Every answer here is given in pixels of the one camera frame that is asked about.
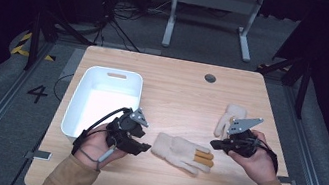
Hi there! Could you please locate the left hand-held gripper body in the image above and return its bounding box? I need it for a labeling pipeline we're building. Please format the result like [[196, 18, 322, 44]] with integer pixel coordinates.
[[103, 103, 152, 155]]

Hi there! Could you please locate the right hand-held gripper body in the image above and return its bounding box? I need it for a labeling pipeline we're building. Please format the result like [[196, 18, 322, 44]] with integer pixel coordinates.
[[222, 113, 265, 161]]

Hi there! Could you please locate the white plastic bin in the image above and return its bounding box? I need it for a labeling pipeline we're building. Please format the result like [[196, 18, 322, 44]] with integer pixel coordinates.
[[58, 61, 146, 151]]

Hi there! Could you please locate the beige glove with orange fingertips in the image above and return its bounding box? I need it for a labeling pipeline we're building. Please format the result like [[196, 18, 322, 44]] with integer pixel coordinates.
[[148, 130, 218, 179]]

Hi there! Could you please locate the person's right hand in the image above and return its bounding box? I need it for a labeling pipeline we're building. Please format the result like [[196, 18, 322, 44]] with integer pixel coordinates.
[[223, 126, 285, 185]]

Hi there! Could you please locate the person's left hand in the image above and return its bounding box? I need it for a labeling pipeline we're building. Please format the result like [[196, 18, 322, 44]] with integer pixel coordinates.
[[72, 119, 132, 177]]

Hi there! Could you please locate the black metal stand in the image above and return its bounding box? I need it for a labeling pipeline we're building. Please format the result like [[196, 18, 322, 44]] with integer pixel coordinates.
[[250, 49, 315, 121], [21, 5, 99, 82]]

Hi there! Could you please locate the grey cord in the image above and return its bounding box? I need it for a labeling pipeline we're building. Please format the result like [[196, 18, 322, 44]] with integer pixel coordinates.
[[75, 139, 118, 175]]

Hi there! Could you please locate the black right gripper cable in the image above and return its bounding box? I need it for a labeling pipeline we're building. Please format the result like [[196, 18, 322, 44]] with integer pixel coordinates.
[[250, 137, 284, 175]]

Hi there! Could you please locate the thin black floor cable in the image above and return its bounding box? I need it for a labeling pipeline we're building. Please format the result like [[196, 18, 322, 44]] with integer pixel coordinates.
[[51, 70, 75, 104]]

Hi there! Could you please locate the tangle of floor cables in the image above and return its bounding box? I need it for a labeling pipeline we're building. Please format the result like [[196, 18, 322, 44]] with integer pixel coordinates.
[[92, 0, 173, 58]]

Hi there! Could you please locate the white metal desk frame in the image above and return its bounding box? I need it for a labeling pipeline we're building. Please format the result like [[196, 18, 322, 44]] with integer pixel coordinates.
[[160, 0, 266, 65]]

